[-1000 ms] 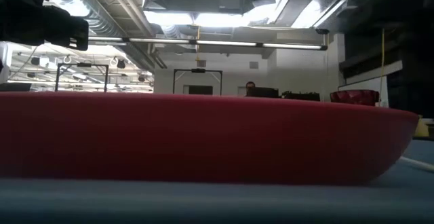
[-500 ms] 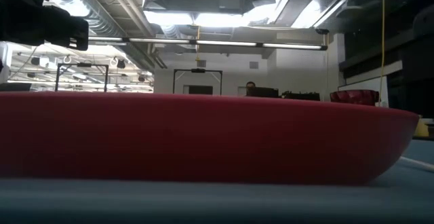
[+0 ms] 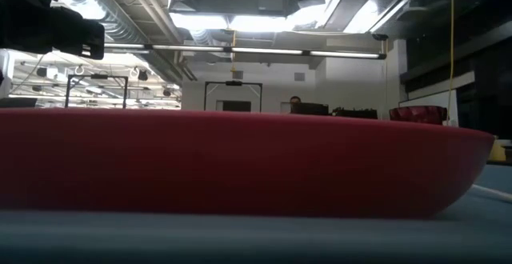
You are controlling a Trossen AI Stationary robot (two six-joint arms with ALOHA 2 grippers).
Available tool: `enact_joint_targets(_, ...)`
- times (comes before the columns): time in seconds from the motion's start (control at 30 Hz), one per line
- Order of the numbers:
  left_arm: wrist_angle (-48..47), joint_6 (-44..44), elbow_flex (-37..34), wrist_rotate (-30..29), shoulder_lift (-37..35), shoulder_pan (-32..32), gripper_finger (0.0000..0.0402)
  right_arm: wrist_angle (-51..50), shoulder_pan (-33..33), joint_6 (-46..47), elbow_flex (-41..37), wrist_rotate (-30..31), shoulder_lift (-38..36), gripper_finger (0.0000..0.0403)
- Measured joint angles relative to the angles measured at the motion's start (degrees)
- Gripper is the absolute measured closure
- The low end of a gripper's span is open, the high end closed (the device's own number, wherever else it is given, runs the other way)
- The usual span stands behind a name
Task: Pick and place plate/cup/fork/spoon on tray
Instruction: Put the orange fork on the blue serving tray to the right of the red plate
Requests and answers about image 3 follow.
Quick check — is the red round plate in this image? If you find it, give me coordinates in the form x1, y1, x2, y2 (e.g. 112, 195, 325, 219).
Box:
0, 107, 496, 220

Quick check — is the red faceted cup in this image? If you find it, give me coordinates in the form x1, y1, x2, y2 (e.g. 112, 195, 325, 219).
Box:
389, 105, 449, 126

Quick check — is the dark low screen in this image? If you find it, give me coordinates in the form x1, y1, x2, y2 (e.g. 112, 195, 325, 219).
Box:
0, 97, 38, 110

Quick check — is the bright ceiling light panel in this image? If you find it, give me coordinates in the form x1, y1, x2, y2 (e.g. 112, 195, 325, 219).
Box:
168, 10, 321, 34

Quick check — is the long light bar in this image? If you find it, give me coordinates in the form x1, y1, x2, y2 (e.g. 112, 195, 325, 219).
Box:
102, 42, 388, 61

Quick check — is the grey ceiling box unit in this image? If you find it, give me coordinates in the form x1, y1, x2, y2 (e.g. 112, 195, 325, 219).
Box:
258, 0, 290, 16

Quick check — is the black computer monitor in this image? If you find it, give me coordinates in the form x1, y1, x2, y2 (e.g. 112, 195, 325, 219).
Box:
290, 102, 330, 117

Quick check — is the black equipment row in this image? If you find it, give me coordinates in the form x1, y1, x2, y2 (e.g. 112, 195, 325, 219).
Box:
330, 106, 378, 121

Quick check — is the yellow object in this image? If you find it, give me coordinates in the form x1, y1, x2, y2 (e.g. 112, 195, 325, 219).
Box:
489, 137, 507, 162

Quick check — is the black background rig frame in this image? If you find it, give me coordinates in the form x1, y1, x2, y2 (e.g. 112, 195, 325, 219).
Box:
203, 80, 264, 114
65, 74, 130, 110

